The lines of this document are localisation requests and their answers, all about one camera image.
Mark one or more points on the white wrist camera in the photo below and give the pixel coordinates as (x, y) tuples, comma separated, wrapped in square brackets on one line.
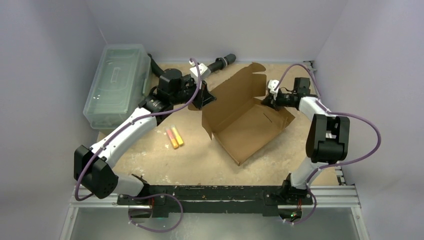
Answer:
[(199, 71), (273, 87)]

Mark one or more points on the brown cardboard box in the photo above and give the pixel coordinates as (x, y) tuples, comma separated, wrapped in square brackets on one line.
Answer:
[(237, 120)]

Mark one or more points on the orange marker pen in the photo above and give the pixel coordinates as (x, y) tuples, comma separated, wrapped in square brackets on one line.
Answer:
[(172, 138)]

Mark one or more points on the yellow marker pen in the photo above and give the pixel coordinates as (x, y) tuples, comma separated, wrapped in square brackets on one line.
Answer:
[(177, 136)]

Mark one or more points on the clear plastic storage bin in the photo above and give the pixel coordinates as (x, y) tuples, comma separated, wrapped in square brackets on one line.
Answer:
[(122, 79)]

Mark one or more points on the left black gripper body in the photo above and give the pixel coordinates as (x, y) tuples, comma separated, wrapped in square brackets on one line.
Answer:
[(186, 93)]

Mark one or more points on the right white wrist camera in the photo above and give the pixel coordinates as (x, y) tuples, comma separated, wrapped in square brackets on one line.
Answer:
[(273, 87)]

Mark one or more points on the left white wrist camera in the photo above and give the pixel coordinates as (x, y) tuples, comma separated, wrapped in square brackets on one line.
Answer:
[(199, 71)]

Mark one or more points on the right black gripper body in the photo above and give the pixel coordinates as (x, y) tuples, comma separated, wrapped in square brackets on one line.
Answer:
[(274, 100)]

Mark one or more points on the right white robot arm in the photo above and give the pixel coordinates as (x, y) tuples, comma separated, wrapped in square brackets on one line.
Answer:
[(327, 141)]

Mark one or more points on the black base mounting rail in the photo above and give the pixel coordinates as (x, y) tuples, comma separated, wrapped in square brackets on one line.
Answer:
[(267, 200)]

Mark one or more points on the aluminium frame extrusion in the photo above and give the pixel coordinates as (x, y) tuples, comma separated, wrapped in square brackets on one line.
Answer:
[(94, 202)]

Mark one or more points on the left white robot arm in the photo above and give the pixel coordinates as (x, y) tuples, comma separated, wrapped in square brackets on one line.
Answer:
[(93, 166)]

